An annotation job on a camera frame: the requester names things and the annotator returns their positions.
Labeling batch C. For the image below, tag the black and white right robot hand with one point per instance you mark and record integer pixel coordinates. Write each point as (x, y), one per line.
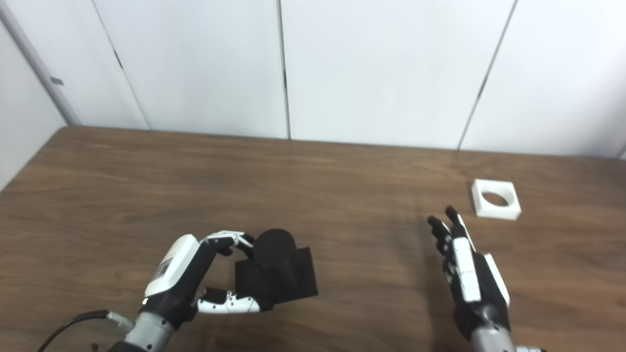
(467, 278)

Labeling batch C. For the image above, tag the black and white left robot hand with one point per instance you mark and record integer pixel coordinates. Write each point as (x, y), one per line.
(176, 274)

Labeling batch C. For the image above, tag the white square piece with hole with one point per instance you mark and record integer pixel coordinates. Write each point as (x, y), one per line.
(494, 211)

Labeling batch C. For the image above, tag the black peg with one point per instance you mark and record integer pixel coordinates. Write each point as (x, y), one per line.
(276, 254)

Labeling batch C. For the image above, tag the small grey wall tag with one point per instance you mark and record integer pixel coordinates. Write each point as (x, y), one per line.
(57, 81)

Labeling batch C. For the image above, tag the grey wall corner post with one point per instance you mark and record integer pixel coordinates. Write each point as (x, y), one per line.
(34, 63)

